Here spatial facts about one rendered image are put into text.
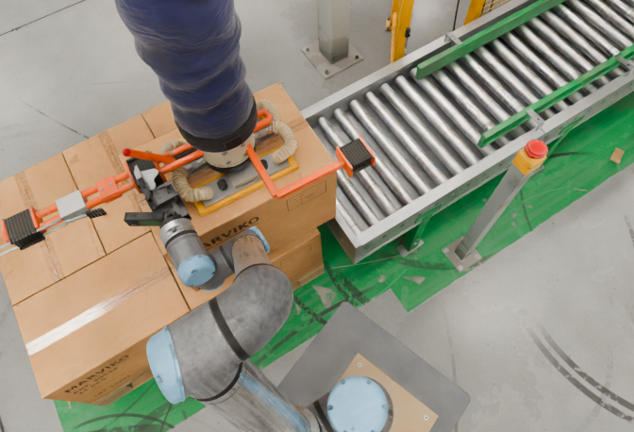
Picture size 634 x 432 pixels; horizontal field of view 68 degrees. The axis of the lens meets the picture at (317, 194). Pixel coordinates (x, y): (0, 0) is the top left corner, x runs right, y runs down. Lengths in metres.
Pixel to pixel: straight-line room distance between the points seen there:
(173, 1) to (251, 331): 0.60
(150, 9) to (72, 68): 2.68
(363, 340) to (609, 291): 1.52
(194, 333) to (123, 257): 1.35
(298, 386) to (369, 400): 0.40
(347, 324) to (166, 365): 0.94
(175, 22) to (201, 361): 0.61
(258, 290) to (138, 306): 1.26
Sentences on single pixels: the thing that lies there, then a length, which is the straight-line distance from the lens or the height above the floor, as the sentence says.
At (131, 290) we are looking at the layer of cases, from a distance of 2.06.
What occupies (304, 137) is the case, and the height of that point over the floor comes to 1.06.
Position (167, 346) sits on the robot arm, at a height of 1.61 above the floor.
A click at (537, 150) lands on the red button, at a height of 1.04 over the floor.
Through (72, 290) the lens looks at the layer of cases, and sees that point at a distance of 2.16.
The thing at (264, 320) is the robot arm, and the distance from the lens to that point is 0.79.
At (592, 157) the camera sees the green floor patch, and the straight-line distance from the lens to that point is 3.12.
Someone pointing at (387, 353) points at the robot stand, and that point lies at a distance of 1.64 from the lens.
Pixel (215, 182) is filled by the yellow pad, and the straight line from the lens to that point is 1.50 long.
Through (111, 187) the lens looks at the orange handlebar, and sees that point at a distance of 1.45.
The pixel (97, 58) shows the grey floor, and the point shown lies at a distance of 3.61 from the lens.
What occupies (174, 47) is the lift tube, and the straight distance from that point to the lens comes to 1.03.
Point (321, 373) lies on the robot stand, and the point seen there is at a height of 0.75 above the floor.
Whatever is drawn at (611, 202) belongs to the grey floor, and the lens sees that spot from 3.02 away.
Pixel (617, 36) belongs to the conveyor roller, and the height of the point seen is 0.54.
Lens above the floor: 2.37
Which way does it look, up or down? 63 degrees down
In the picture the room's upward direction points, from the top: 5 degrees counter-clockwise
